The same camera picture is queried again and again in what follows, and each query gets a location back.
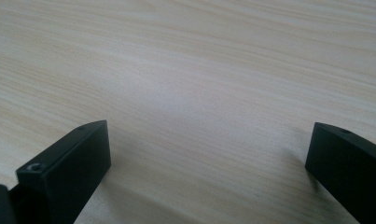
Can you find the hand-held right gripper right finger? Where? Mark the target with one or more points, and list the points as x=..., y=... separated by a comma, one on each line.
x=350, y=168

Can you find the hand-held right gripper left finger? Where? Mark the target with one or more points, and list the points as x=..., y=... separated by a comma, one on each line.
x=67, y=174

